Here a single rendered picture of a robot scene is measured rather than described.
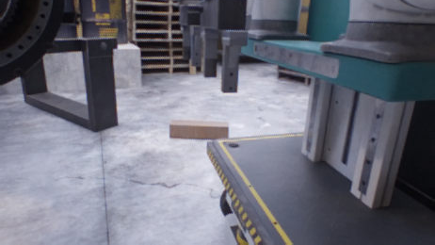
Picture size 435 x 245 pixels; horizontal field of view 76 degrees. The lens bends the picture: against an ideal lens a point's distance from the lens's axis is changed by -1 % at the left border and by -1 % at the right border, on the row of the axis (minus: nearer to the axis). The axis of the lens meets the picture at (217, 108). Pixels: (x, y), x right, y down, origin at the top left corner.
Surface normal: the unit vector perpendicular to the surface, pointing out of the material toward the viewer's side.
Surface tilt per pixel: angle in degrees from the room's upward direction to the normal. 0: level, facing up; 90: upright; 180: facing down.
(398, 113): 90
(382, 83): 90
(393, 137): 90
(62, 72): 90
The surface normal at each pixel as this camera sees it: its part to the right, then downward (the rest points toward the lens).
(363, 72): -0.96, 0.05
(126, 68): 0.39, 0.29
